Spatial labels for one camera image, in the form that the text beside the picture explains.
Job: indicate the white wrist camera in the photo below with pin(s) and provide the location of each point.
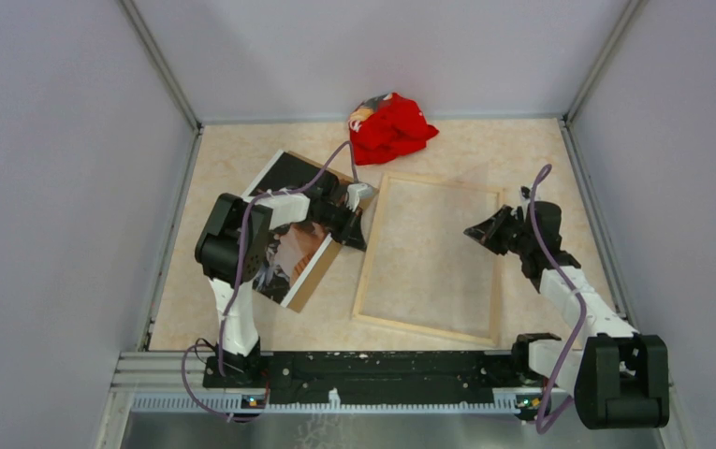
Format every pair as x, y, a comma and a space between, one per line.
356, 192
525, 195

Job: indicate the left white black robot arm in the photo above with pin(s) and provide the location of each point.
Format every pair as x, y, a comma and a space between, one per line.
229, 250

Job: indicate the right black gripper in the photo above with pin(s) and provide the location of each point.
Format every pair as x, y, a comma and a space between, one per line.
486, 232

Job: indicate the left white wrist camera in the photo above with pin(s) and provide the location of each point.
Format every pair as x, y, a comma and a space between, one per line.
356, 192

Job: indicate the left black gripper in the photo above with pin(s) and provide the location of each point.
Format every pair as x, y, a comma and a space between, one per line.
350, 233

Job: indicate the crumpled red cloth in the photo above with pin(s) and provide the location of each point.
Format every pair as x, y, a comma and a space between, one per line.
386, 127

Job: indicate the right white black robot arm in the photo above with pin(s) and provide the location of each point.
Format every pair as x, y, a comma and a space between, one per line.
616, 376

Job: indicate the printed photo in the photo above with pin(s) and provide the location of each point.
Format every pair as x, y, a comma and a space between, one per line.
299, 250

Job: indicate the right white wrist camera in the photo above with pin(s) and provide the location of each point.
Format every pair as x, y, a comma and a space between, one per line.
525, 195

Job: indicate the aluminium rail with cable duct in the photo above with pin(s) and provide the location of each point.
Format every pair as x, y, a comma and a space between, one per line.
176, 378

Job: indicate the light wooden picture frame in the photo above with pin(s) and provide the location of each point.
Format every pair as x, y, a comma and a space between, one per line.
426, 328

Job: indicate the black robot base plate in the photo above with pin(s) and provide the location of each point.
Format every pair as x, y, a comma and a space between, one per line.
376, 377

